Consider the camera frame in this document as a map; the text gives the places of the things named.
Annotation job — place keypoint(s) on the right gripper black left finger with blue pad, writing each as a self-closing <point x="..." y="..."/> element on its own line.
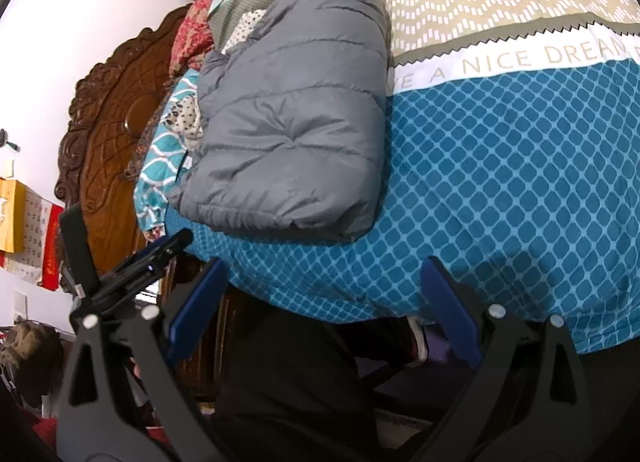
<point x="120" y="400"/>

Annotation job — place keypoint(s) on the wall calendar with red edge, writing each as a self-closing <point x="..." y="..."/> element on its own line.
<point x="37" y="262"/>

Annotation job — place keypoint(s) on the carved brown wooden headboard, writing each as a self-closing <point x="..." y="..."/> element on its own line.
<point x="108" y="114"/>

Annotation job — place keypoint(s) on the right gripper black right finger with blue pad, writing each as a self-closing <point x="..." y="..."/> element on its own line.
<point x="527" y="399"/>

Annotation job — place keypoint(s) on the teal white patterned pillow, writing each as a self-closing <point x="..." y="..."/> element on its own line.
<point x="177" y="134"/>

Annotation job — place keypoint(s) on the yellow box on wall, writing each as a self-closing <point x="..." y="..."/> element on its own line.
<point x="12" y="222"/>

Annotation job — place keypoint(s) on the grey puffer jacket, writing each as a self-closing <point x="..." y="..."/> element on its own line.
<point x="293" y="125"/>

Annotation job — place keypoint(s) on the multicolour patterned bed quilt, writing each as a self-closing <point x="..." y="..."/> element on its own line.
<point x="512" y="155"/>

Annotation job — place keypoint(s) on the red floral pillow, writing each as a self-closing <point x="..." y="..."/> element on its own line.
<point x="193" y="40"/>

